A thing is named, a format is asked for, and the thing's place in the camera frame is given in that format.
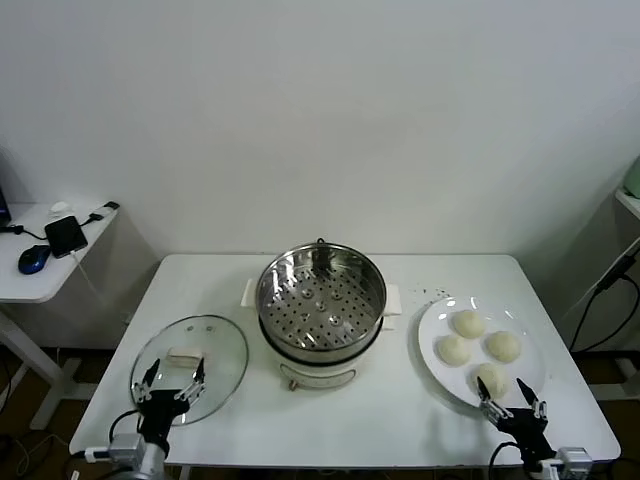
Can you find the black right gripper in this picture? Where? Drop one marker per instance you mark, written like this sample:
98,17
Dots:
525,430

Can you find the dark laptop screen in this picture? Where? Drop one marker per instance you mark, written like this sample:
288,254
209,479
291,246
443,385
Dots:
4,200

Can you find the white shelf board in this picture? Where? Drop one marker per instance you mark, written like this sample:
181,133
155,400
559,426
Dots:
629,202

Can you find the black smartphone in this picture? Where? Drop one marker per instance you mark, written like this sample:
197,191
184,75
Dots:
66,236

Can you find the black white usb adapter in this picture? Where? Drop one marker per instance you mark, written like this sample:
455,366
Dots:
110,205

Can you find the white steamed baozi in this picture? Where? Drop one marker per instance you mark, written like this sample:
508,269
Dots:
502,346
454,349
495,380
468,323

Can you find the white round plate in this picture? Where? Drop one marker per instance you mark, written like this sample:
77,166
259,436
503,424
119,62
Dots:
440,325

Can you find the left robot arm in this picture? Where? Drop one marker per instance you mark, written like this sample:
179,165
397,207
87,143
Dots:
150,465

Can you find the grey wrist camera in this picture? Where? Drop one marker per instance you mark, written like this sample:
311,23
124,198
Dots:
572,457
125,446

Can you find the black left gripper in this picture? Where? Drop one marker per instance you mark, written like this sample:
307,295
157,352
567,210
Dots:
160,410

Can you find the pale green container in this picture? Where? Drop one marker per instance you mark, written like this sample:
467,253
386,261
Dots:
635,177

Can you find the stainless steel steamer basket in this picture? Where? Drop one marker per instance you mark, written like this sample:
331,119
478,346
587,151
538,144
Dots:
290,320

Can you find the white side table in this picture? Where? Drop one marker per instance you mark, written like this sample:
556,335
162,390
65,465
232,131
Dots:
30,285

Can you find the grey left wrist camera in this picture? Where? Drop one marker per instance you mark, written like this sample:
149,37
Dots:
125,446

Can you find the round glass pot lid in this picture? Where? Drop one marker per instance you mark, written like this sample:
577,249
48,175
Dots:
225,350

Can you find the blue computer mouse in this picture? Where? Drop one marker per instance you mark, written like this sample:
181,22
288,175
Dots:
34,260

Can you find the small white case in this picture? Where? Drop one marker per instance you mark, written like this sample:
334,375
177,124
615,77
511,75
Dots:
59,207

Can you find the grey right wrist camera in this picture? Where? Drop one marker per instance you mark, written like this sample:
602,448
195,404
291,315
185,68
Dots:
572,457

